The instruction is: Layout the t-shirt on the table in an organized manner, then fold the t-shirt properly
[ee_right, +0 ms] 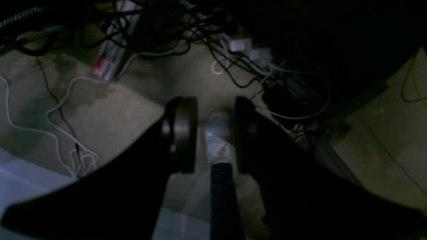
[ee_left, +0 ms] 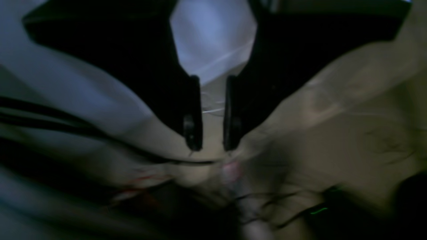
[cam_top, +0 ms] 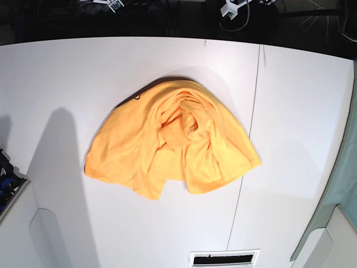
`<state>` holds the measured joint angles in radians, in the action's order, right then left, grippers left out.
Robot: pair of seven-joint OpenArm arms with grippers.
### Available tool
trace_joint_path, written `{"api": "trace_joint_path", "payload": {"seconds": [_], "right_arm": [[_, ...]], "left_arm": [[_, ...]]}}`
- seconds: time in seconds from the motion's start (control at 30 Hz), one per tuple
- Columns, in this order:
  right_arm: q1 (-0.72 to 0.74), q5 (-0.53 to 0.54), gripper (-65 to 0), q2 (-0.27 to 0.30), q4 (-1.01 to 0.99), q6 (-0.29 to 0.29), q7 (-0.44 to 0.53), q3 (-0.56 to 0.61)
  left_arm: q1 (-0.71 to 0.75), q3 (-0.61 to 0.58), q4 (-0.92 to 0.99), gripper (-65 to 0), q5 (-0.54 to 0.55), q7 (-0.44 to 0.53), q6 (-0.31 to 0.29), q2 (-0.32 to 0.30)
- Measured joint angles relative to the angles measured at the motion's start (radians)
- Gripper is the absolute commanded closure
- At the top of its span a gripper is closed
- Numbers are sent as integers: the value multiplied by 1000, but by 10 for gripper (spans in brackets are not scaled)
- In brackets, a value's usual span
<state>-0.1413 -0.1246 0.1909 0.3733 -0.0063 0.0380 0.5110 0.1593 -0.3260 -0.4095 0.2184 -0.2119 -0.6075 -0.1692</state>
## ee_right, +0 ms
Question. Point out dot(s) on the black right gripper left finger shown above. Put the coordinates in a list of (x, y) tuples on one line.
[(121, 200)]

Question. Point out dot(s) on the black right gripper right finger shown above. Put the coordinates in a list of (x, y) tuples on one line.
[(304, 200)]

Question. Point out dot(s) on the white power strip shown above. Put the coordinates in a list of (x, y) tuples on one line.
[(117, 47)]

